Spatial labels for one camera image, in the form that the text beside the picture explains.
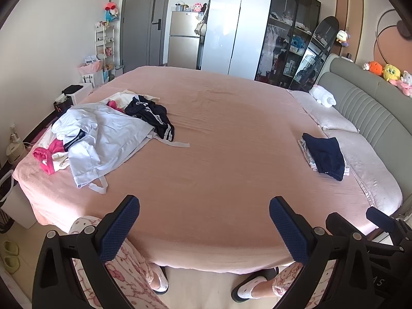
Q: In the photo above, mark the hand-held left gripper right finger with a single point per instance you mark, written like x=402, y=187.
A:
x=289, y=228

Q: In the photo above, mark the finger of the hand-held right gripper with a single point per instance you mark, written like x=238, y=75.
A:
x=338, y=223
x=378, y=216

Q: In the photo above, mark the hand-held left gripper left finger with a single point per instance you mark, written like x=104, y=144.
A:
x=119, y=228

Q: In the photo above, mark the navy garment with white stripes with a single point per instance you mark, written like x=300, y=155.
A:
x=151, y=116

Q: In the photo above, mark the stack of folded clothes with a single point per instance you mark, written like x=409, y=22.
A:
x=305, y=154

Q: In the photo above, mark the pink printed pajama pants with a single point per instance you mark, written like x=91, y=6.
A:
x=128, y=273

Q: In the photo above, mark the black slipper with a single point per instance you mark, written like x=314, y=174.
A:
x=268, y=273
x=164, y=272

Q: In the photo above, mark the pale pink pillow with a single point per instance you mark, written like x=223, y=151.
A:
x=370, y=167
x=325, y=117

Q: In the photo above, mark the folded navy shorts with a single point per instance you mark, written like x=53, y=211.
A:
x=325, y=154

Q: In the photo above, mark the light blue shirt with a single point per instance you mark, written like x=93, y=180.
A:
x=109, y=135

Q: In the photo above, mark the cream garment with pink trim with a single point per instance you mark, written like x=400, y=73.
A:
x=51, y=159

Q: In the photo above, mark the grey green padded headboard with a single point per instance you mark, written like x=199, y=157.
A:
x=370, y=109

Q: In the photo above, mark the bed with pink sheet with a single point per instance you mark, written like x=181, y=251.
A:
x=225, y=141

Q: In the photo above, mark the green slipper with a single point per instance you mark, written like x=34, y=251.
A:
x=10, y=247
x=9, y=264

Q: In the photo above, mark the hot pink garment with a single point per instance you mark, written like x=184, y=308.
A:
x=114, y=104

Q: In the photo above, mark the cream humidifier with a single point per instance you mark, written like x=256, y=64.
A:
x=14, y=151

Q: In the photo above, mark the pink and white plush toy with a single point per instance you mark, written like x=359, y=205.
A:
x=406, y=87

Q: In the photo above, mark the black tissue box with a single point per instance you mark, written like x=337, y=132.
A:
x=61, y=106

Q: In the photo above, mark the white nightstand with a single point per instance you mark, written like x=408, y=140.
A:
x=82, y=96

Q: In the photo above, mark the white cat plush toy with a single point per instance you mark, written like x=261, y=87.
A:
x=407, y=79

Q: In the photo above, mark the yellow plush toy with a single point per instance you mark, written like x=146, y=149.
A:
x=391, y=72

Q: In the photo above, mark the black cloth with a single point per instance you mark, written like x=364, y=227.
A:
x=72, y=89

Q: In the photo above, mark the orange plush toy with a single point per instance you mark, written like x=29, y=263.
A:
x=375, y=67

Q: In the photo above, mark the small white plush toy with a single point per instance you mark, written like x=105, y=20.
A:
x=366, y=66

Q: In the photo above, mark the white paper bag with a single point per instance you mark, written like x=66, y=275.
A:
x=88, y=79

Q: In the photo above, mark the pink wrapped bouquet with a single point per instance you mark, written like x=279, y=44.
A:
x=90, y=68

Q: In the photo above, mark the standing mirror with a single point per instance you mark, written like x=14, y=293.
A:
x=317, y=51

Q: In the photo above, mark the white and purple plush toy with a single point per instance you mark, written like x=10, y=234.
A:
x=342, y=37

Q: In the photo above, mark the white shelf rack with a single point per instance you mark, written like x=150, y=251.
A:
x=104, y=40

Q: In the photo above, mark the dark glass cabinet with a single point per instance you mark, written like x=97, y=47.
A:
x=283, y=38

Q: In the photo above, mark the silver fridge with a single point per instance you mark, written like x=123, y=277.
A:
x=183, y=45

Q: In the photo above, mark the grey door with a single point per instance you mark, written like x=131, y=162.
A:
x=138, y=32

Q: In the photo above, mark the white wardrobe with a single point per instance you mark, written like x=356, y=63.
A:
x=238, y=29

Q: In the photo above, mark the cream hanging bag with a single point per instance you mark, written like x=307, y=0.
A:
x=201, y=25

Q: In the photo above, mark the red and blue plush toy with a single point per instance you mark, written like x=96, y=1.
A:
x=111, y=9

